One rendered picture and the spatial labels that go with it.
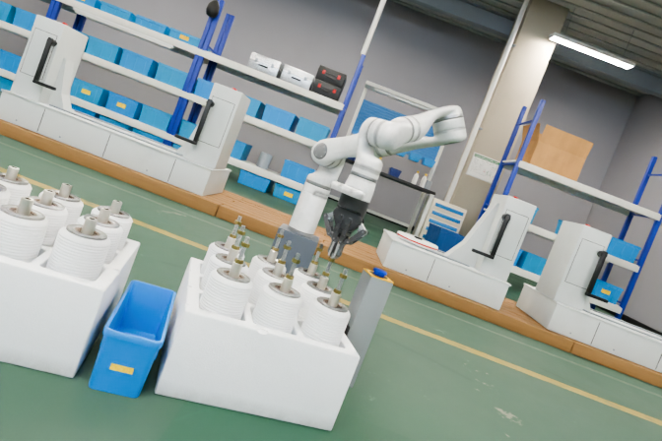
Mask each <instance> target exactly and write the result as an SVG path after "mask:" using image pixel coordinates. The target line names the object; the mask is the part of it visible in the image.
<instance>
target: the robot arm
mask: <svg viewBox="0 0 662 441"><path fill-rule="evenodd" d="M431 125H432V129H433V134H434V136H433V137H426V136H425V134H426V133H427V132H428V130H429V129H430V126H431ZM466 137H467V133H466V128H465V122H464V117H463V112H462V109H461V107H459V106H457V105H448V106H444V107H439V108H436V109H432V110H429V111H425V112H423V113H420V114H417V115H412V116H403V117H397V118H395V119H393V120H391V121H387V120H383V119H379V118H375V117H370V118H368V119H367V120H366V121H365V122H364V123H363V125H362V126H361V129H360V132H359V133H358V134H355V135H351V136H346V137H339V138H330V139H323V140H320V141H319V142H317V143H316V144H315V145H314V146H313V148H312V150H311V157H312V159H313V160H314V161H315V162H316V163H317V164H319V166H318V168H317V170H316V171H315V172H313V173H310V174H308V175H307V177H306V180H305V182H304V185H303V188H302V190H301V193H300V196H299V198H298V202H297V205H296V208H295V210H294V213H293V215H292V218H291V221H290V223H289V226H288V229H289V230H291V231H293V232H295V233H297V234H300V235H303V236H306V237H312V236H313V234H314V231H315V230H316V227H317V225H318V222H319V220H320V217H321V214H322V212H323V209H324V207H325V204H326V201H327V199H328V196H329V194H330V191H331V189H335V190H337V191H340V192H342V193H341V196H340V199H339V201H338V205H337V207H336V208H335V209H334V211H333V212H332V213H329V214H326V213H324V214H323V218H324V223H325V228H326V233H327V235H328V236H330V237H331V243H330V245H329V248H328V255H329V256H331V255H332V253H334V254H333V258H335V259H338V258H339V257H340V256H341V255H342V252H343V250H344V247H345V245H347V244H348V245H349V244H350V245H353V244H354V243H356V242H357V241H359V240H360V239H362V238H364V237H365V236H367V235H368V230H366V229H365V227H364V215H365V213H366V211H367V208H368V206H369V203H370V200H371V198H372V195H373V192H374V189H375V185H376V182H377V179H378V177H379V174H380V172H381V169H382V167H383V163H382V161H381V160H380V159H379V158H382V157H387V156H392V155H396V154H400V153H405V152H408V151H412V150H417V149H424V148H431V147H438V146H446V145H451V144H456V143H460V142H462V141H464V140H465V139H466ZM346 158H356V160H355V163H354V165H353V168H352V170H351V173H350V175H349V177H348V179H347V181H346V183H345V184H343V183H340V182H338V181H337V180H338V177H339V175H340V173H341V171H342V168H343V166H344V163H345V160H346ZM332 220H334V221H335V227H334V225H333V221H332ZM357 228H358V233H356V234H355V235H353V236H352V237H350V236H351V234H352V232H353V231H354V230H356V229H357ZM349 237H350V238H349ZM338 241H339V242H338Z"/></svg>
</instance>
